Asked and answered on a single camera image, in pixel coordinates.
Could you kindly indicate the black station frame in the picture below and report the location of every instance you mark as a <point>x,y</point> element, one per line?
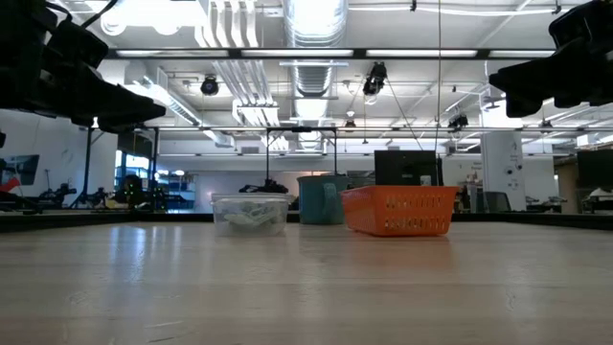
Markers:
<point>301,129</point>
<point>87,158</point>

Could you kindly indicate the white pillar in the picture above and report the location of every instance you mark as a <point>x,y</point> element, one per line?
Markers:
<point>503,158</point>

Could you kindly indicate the black ceiling camera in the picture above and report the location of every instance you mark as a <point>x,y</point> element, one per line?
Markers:
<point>375,79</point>
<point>458,121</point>
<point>209,86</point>

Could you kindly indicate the orange plastic basket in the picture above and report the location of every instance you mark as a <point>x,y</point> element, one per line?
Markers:
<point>400,211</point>

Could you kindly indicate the black aluminium table frame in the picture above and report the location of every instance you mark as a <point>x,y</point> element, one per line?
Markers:
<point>96,219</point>

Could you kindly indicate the black overhead light bar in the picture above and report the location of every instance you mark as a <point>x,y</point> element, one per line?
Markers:
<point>234,53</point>

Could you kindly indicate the round silver ventilation duct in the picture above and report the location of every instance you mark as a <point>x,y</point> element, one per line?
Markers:
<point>313,24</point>

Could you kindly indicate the clear plastic container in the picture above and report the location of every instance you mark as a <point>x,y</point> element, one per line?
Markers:
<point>250,230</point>

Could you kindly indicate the white rectangular air duct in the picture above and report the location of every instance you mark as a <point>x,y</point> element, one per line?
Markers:
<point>177,108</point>

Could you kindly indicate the black background robot arm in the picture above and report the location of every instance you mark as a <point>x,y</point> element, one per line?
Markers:
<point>60,192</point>
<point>265,188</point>

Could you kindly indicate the dark monitor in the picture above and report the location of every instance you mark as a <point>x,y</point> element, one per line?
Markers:
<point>596,167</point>

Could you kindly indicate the grey office chair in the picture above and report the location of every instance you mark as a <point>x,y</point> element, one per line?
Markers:
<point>497,201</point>

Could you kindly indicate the green-white sachet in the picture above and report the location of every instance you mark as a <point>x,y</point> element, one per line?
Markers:
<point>244,220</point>
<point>263,208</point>

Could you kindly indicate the black monitor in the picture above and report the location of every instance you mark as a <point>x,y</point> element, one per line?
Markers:
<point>407,167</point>

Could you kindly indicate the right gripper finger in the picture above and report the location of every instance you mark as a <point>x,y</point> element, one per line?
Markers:
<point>524,106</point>
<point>541,74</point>

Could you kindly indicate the dark wall screen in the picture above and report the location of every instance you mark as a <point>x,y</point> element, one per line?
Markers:
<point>21,165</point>

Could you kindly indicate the teal mug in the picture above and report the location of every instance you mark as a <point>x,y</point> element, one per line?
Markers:
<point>316,201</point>

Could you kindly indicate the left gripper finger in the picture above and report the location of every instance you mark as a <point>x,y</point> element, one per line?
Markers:
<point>110,105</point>
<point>120,125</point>

